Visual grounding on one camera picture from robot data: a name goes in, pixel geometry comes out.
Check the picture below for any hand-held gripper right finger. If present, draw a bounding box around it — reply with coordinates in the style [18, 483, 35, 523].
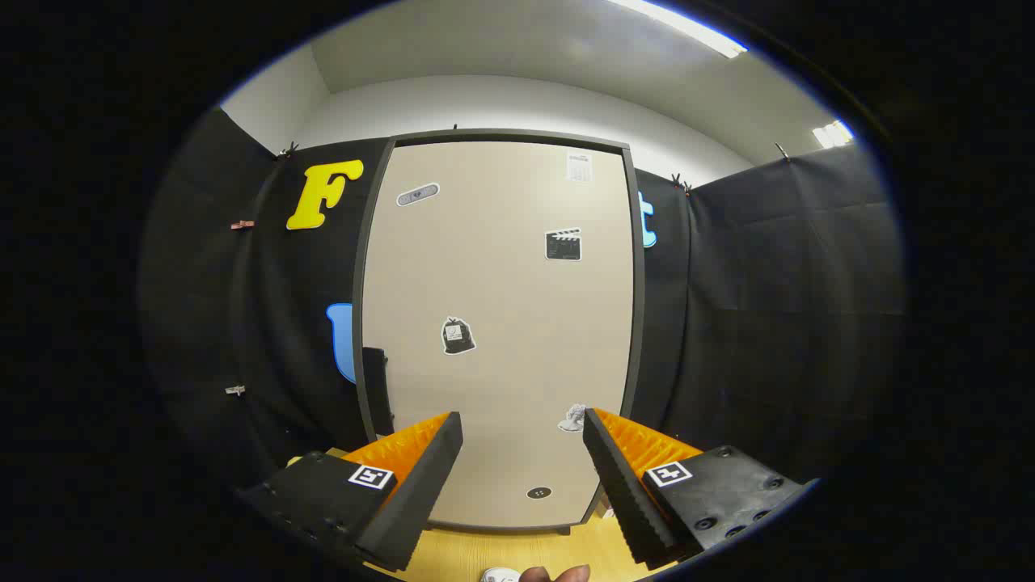
[582, 408, 817, 567]

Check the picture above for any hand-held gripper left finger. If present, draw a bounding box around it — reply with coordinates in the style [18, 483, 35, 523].
[239, 411, 464, 573]

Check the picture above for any black door handle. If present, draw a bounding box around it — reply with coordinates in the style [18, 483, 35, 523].
[362, 348, 395, 437]

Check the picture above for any dark grey shoe cabinet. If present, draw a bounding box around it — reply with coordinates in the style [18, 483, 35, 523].
[352, 128, 646, 536]

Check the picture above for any beige shoe cabinet door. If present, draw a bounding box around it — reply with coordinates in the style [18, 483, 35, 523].
[361, 141, 636, 530]

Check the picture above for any black backdrop cloth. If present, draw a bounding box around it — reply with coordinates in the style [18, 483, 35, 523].
[137, 109, 906, 518]

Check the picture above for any long ceiling light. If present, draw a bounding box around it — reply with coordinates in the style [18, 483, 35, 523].
[606, 0, 749, 59]

